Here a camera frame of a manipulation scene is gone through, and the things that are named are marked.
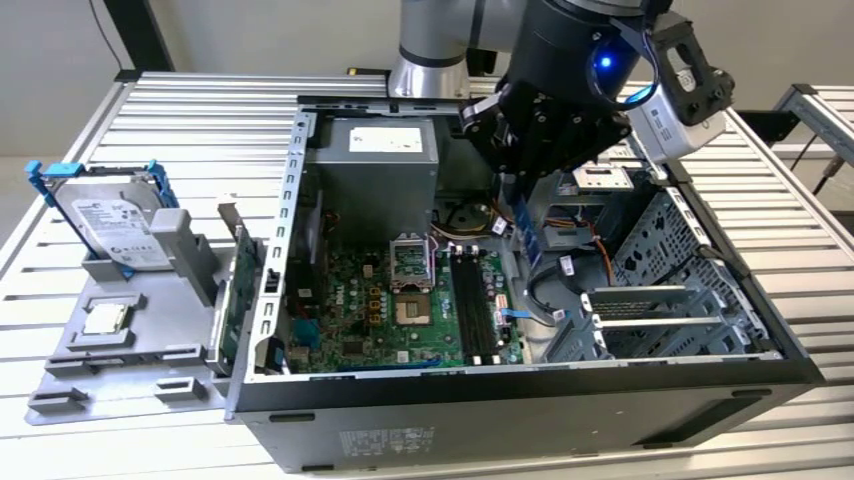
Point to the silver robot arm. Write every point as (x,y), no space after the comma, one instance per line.
(428,50)

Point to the black RAM slot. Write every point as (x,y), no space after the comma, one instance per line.
(461,305)
(469,305)
(485,305)
(477,305)

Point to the silver optical drive cage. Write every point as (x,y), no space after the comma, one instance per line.
(601,179)

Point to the yellow black plug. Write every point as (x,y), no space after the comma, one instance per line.
(364,72)

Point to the aluminium side table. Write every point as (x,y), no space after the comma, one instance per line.
(828,110)

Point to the grey power supply unit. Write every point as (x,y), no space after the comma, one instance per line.
(374,200)

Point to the perforated metal disk bay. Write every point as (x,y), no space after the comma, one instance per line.
(637,297)

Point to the CPU socket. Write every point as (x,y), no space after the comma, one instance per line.
(414,310)

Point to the black case fan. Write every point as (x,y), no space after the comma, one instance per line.
(308,255)

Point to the green motherboard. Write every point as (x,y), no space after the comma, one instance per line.
(428,345)

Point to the green graphics card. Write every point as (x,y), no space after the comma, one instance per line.
(244,280)

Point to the teal board connector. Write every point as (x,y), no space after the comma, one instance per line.
(306,332)

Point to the blue expansion slot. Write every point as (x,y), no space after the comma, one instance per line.
(384,368)

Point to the black PC case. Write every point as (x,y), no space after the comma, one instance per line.
(468,425)

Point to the hard disk in blue carrier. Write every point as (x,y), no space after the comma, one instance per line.
(110,225)

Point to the grey parts rack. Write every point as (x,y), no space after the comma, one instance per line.
(174,325)

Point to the silver CPU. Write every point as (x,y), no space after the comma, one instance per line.
(106,319)

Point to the black camera bracket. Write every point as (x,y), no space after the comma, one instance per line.
(701,80)

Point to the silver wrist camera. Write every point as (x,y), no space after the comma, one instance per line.
(675,130)

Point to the large black table bracket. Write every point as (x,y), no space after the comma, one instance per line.
(768,125)

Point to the black upright post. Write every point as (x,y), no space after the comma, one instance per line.
(143,40)

